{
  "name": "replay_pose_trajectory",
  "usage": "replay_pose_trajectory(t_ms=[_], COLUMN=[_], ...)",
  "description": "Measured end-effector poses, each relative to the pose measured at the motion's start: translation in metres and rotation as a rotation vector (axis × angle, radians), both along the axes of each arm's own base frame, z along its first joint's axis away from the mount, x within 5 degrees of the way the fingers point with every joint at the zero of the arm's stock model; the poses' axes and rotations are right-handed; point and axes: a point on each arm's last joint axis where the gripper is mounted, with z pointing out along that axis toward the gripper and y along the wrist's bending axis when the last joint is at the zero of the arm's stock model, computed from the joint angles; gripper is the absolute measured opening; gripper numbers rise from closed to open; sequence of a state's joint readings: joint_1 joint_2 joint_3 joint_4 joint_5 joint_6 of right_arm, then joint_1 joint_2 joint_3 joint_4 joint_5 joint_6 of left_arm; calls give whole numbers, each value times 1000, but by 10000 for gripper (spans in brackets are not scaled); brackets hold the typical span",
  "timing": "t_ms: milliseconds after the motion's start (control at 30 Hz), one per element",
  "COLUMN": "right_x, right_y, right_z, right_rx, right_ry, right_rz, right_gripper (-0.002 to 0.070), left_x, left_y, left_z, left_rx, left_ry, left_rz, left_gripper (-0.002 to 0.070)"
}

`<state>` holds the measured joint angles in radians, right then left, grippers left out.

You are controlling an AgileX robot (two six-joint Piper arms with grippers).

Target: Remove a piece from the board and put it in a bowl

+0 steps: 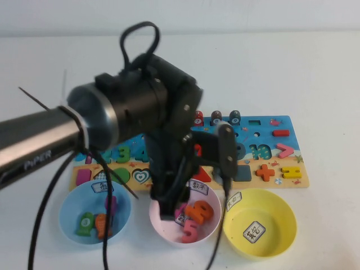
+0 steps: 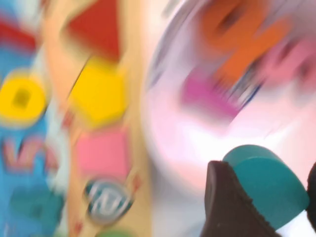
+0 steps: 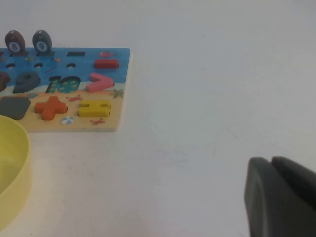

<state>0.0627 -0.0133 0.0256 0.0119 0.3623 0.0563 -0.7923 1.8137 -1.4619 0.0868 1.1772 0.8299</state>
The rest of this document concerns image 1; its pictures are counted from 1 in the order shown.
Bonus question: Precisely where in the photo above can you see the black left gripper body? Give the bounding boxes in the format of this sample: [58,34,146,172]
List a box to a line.
[145,131,195,204]

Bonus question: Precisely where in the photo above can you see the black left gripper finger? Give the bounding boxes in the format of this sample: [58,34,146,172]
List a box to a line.
[160,196,176,222]
[178,188,191,204]

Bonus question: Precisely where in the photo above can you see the pink number one piece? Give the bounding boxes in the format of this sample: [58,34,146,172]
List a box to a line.
[174,202,187,219]

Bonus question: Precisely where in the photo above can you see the pink plastic bowl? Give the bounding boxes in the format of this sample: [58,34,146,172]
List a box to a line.
[148,178,222,248]

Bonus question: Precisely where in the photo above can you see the orange number ten piece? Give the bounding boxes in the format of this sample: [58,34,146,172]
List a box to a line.
[184,200,214,226]

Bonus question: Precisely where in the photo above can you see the teal number four piece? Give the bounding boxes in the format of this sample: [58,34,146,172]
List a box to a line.
[134,147,149,163]

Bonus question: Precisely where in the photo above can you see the red triangle piece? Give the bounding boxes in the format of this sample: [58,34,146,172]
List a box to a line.
[196,166,212,182]

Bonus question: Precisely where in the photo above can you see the coral number five piece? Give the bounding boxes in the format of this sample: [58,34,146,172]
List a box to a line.
[181,219,199,244]

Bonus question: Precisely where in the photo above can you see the green number three piece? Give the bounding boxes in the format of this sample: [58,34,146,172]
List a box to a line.
[116,146,133,164]

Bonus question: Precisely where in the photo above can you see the green circle piece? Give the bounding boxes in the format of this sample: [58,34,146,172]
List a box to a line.
[112,167,132,184]

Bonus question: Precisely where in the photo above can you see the purple fish piece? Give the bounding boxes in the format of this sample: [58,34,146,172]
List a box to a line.
[104,195,118,216]

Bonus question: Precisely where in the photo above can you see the teal number two piece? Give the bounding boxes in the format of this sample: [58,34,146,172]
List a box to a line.
[98,150,115,164]

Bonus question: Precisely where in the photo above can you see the dark grey square piece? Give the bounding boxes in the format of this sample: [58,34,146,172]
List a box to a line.
[236,164,252,182]

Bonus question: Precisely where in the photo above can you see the orange fish piece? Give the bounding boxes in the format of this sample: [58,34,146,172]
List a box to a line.
[94,213,113,239]

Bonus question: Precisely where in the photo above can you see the dark grey number nine piece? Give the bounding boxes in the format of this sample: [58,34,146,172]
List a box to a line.
[236,142,248,160]

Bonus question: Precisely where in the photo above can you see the green fish piece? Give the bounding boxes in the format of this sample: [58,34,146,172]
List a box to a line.
[75,211,95,237]

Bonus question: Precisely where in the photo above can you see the orange plus sign piece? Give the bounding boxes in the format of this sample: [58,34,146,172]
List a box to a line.
[255,163,276,182]

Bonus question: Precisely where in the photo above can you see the magenta rectangle piece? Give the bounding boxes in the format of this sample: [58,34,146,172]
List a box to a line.
[75,169,92,186]

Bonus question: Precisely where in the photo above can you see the yellow plastic bowl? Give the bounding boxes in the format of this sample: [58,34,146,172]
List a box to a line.
[222,188,298,258]

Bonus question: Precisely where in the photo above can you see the light blue plastic bowl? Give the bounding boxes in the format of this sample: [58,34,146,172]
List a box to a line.
[58,179,132,246]

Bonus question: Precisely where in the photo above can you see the yellow equals sign piece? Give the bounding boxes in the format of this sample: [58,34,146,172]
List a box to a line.
[281,166,303,180]

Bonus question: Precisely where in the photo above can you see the blue wooden puzzle board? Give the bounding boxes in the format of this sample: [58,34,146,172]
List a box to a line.
[69,114,310,195]

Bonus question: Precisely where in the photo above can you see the pink greater-than sign piece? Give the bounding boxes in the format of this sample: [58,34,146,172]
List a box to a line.
[275,142,295,159]

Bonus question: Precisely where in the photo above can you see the black zip tie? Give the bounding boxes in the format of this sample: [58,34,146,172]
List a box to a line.
[108,167,139,200]
[18,86,51,111]

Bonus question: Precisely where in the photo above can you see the red fish peg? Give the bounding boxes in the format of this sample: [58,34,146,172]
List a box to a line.
[193,110,205,127]

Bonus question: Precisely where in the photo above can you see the brown fish peg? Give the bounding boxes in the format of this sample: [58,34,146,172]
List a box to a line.
[210,110,223,126]

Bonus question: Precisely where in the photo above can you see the dark grey fish peg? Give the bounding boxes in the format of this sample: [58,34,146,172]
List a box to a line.
[229,110,242,126]

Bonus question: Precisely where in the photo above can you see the white zip tie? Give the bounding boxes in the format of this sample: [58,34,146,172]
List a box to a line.
[57,69,91,151]

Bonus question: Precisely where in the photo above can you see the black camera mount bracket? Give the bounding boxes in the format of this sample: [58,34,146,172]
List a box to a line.
[191,131,222,167]

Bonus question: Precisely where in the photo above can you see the black looped cable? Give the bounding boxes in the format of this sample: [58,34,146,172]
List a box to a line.
[120,21,161,74]

